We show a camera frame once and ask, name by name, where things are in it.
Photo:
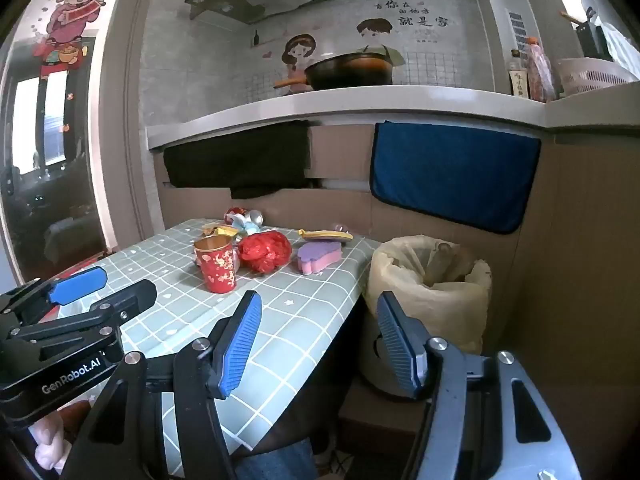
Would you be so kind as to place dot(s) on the white kitchen counter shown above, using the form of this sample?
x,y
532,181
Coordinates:
x,y
400,105

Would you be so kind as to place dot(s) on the small gold wrapper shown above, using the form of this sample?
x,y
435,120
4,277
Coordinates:
x,y
220,230

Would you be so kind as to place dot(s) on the black knife block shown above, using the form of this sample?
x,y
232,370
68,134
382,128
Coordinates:
x,y
592,35

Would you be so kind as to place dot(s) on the person's leg in jeans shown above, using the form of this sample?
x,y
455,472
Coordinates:
x,y
275,465

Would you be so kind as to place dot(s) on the cartoon girl wall sticker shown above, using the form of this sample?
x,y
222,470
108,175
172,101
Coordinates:
x,y
297,50

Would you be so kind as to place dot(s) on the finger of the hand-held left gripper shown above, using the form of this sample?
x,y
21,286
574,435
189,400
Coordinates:
x,y
77,284
125,300

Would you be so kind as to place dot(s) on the orange capped bottle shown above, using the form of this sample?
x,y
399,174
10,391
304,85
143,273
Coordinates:
x,y
539,72

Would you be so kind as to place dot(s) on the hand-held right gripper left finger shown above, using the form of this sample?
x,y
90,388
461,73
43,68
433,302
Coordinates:
x,y
240,345

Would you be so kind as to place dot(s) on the cardboard box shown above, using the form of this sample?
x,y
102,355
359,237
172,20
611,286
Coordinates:
x,y
372,420

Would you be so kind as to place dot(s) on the black cloth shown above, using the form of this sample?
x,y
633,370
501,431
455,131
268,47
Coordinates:
x,y
240,160

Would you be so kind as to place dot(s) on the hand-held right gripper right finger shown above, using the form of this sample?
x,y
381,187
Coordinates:
x,y
395,345

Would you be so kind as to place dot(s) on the green checkered tablecloth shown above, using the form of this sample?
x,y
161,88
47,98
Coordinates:
x,y
300,310

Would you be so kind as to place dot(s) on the blue towel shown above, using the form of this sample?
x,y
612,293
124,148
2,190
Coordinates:
x,y
450,175

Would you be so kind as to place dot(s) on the cartoon boy wall sticker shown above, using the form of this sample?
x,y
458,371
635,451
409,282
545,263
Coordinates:
x,y
375,27

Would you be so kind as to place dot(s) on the white bin with yellowish liner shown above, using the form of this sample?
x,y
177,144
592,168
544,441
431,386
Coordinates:
x,y
425,305

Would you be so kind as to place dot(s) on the crumpled red plastic bag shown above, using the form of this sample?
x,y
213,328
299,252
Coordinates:
x,y
265,252

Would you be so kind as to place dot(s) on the red cartoon door decal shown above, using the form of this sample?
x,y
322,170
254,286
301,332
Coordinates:
x,y
70,15

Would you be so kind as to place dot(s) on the glass door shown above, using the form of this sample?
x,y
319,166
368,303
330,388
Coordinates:
x,y
45,185

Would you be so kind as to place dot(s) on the brown sauce bottle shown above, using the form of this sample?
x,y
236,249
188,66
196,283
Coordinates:
x,y
517,80

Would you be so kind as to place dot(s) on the red paper cup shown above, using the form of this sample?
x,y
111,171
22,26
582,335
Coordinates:
x,y
217,267

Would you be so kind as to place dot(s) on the black text wall sticker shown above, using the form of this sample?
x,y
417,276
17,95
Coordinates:
x,y
415,17

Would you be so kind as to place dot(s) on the purple sponge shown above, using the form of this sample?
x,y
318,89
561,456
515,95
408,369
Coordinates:
x,y
317,256

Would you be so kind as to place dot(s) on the person's left hand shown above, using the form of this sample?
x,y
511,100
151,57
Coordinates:
x,y
47,440

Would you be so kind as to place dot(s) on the blue and white wrapper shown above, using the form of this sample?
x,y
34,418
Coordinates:
x,y
245,224

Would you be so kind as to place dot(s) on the white plastic basket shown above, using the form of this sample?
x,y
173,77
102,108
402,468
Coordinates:
x,y
590,77

